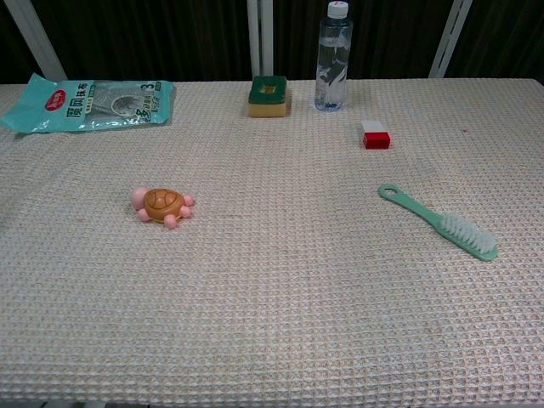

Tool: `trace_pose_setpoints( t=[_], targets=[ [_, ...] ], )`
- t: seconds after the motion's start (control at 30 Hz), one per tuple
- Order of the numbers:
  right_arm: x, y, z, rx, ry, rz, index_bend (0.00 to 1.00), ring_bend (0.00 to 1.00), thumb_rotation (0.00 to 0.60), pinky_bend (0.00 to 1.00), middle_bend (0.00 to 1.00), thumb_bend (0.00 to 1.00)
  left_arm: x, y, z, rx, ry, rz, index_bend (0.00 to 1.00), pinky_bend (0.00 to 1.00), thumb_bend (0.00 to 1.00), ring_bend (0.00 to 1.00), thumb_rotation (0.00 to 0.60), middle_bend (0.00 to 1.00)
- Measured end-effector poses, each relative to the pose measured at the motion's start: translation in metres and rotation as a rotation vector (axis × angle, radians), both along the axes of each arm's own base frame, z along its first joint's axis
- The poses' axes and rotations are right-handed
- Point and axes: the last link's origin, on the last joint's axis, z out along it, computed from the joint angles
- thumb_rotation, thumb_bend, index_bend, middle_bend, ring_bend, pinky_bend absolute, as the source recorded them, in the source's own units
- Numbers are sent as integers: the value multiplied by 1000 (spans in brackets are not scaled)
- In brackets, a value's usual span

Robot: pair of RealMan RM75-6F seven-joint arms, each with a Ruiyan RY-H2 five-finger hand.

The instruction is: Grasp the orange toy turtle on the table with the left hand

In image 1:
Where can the black pleated curtain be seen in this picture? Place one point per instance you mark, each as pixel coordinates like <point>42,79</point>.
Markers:
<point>149,38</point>

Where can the green and yellow sponge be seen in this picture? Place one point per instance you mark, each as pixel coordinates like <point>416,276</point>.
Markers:
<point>268,94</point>

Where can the pink and orange turtle toy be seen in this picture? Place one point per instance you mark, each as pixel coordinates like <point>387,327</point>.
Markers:
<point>161,203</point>

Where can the clear plastic water bottle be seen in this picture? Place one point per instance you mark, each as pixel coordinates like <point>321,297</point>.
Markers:
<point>333,64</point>

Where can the beige waffle-weave table cloth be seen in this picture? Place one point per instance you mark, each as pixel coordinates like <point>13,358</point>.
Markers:
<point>272,276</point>

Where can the teal cleaning cloth package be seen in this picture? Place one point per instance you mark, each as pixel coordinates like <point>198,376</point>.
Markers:
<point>64,106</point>

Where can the white metal frame post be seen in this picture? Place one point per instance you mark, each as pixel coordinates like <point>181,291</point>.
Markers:
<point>450,38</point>
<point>38,42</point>
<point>260,38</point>

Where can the green scrubbing brush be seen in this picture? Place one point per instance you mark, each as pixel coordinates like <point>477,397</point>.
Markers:
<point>455,231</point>

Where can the red and white block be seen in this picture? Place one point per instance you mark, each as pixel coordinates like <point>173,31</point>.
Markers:
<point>376,137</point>

